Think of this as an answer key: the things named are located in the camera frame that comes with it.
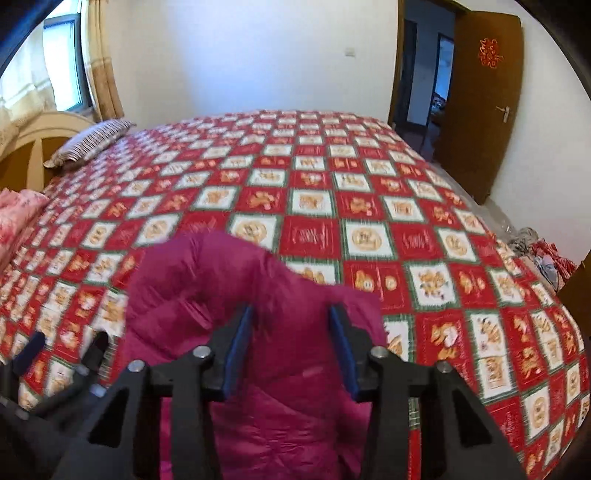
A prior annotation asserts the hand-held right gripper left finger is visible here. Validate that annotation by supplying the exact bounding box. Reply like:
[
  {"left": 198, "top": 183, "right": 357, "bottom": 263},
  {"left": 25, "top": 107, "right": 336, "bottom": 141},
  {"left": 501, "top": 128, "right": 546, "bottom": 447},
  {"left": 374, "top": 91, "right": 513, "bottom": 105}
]
[{"left": 51, "top": 305, "right": 257, "bottom": 480}]

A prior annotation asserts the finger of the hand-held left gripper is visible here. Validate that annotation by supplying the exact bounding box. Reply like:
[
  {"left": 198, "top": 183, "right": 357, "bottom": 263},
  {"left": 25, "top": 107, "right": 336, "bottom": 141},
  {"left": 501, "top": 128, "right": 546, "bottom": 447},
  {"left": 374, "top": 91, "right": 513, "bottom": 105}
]
[
  {"left": 46, "top": 330, "right": 110, "bottom": 407},
  {"left": 0, "top": 331, "right": 47, "bottom": 398}
]

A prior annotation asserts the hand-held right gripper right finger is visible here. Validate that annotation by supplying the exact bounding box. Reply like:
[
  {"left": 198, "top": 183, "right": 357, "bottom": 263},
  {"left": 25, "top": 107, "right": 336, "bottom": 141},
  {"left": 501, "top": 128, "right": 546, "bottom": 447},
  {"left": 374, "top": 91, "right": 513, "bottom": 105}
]
[{"left": 328, "top": 304, "right": 529, "bottom": 480}]

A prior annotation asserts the magenta down jacket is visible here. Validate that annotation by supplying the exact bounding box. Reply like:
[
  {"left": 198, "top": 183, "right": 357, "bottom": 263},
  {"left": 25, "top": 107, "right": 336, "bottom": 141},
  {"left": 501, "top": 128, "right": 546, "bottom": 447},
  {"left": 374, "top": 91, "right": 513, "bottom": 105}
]
[{"left": 122, "top": 231, "right": 389, "bottom": 480}]

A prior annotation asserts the pile of clothes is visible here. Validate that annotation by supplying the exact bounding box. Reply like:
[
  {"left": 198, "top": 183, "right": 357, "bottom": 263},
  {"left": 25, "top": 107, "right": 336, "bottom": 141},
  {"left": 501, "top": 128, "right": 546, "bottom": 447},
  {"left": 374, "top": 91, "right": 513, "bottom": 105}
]
[{"left": 505, "top": 226, "right": 578, "bottom": 283}]

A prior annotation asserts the pink floral quilt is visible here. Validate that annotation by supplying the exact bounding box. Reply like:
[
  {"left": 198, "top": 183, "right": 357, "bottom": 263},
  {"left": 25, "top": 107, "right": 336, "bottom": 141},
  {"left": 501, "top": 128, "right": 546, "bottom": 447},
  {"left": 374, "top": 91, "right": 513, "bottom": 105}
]
[{"left": 0, "top": 188, "right": 49, "bottom": 264}]

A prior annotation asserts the red printed checkered blanket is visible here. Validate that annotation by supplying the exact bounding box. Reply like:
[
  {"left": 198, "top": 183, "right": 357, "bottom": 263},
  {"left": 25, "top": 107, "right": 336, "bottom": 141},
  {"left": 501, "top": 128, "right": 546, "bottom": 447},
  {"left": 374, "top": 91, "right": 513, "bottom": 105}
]
[{"left": 0, "top": 109, "right": 585, "bottom": 480}]

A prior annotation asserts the cream wooden headboard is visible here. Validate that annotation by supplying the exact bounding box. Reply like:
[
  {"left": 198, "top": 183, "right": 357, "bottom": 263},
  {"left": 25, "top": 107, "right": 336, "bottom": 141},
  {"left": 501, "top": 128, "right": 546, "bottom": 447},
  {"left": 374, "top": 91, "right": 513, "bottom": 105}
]
[{"left": 0, "top": 111, "right": 100, "bottom": 191}]

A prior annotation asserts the striped pillow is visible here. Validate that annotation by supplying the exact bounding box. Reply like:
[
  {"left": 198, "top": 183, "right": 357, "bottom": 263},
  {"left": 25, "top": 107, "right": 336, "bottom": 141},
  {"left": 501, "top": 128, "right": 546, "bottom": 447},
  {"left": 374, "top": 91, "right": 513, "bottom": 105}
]
[{"left": 44, "top": 119, "right": 137, "bottom": 171}]

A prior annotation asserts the brown wooden furniture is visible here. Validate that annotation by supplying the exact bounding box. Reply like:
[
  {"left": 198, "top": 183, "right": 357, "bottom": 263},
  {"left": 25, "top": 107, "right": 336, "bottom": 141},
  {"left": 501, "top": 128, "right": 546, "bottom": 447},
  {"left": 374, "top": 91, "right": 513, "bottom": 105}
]
[{"left": 556, "top": 251, "right": 591, "bottom": 308}]

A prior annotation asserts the brown wooden door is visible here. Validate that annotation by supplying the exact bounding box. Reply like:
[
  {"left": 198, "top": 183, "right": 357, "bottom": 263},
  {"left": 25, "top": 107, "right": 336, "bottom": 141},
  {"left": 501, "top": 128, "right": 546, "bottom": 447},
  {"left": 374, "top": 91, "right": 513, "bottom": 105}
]
[{"left": 434, "top": 10, "right": 525, "bottom": 206}]

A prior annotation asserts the sheer lace curtain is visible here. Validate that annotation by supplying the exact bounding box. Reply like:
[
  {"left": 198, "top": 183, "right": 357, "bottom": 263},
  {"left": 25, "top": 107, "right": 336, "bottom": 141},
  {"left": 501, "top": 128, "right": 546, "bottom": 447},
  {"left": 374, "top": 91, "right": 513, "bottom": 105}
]
[{"left": 0, "top": 28, "right": 58, "bottom": 137}]

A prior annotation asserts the beige patterned curtain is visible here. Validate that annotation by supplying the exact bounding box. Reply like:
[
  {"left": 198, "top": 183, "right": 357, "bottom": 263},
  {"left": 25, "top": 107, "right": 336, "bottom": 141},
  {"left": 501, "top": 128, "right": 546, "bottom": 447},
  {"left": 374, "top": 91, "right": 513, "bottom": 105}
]
[{"left": 81, "top": 0, "right": 125, "bottom": 123}]

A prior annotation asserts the window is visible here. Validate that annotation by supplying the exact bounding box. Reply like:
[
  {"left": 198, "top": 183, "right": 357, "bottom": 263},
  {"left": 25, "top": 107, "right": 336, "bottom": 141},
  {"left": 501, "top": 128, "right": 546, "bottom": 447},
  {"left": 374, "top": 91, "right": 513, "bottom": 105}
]
[{"left": 28, "top": 13, "right": 92, "bottom": 112}]

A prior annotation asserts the red paper door decoration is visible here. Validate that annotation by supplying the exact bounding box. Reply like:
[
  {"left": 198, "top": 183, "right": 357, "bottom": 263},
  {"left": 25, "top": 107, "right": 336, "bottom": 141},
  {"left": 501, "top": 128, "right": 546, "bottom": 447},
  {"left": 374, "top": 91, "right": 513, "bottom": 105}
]
[{"left": 478, "top": 38, "right": 505, "bottom": 68}]

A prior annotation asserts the brown wooden door frame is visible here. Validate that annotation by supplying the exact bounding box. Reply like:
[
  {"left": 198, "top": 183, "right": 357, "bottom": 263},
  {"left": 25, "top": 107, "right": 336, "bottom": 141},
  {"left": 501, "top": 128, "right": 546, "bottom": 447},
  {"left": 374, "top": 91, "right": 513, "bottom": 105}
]
[{"left": 387, "top": 0, "right": 459, "bottom": 155}]

